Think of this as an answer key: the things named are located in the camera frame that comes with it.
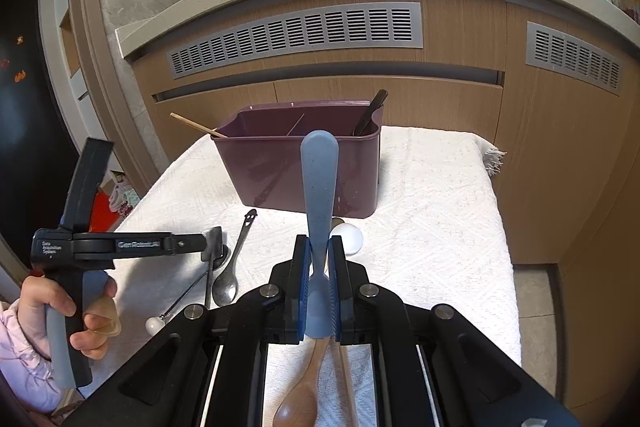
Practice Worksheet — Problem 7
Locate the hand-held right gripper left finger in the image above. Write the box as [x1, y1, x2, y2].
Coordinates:
[60, 234, 314, 427]

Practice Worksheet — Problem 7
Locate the purple utensil holder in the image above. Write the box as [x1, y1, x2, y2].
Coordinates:
[210, 103, 386, 220]

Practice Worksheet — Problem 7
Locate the white ceramic spoon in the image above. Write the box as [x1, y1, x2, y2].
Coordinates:
[328, 217, 364, 256]

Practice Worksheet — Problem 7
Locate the white textured cloth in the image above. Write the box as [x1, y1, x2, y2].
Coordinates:
[106, 126, 524, 427]

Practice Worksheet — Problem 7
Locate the wooden chopstick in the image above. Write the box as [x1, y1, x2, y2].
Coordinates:
[169, 112, 229, 140]
[339, 343, 359, 427]

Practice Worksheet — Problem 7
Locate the wooden kitchen cabinet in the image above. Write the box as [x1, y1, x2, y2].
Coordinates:
[131, 0, 640, 410]

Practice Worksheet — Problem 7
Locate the person's left hand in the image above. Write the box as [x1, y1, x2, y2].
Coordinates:
[19, 274, 121, 360]

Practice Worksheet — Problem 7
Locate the small metal spoon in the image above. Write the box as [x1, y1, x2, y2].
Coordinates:
[204, 244, 232, 309]

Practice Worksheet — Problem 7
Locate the black refrigerator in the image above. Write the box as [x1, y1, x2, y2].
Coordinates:
[0, 0, 67, 270]

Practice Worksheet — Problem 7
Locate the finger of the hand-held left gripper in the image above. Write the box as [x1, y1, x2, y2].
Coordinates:
[114, 227, 226, 264]

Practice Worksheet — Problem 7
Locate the blue speckled spatula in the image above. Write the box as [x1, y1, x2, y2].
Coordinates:
[299, 129, 342, 339]

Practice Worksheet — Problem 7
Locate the dark brown spoon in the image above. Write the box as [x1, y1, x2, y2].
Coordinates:
[352, 89, 390, 138]

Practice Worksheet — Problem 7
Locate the person's left forearm pink sleeve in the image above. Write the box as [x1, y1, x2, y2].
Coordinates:
[0, 299, 68, 410]

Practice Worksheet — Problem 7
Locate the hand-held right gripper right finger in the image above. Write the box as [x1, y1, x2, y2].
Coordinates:
[326, 236, 582, 427]

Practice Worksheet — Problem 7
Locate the metal stirrer with white ball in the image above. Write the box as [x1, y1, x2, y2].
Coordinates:
[145, 271, 211, 336]

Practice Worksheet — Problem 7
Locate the short grey vent grille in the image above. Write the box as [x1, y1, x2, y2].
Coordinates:
[525, 21, 624, 98]

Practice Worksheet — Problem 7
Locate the long grey vent grille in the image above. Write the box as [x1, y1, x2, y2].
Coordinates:
[166, 1, 424, 80]

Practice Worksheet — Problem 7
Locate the wooden spoon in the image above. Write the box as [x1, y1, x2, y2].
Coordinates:
[272, 337, 332, 427]

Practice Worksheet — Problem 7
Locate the large metal spoon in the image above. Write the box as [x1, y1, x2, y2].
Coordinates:
[212, 208, 259, 307]

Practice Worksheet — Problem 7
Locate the red bag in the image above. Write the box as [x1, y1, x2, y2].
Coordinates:
[88, 187, 125, 233]

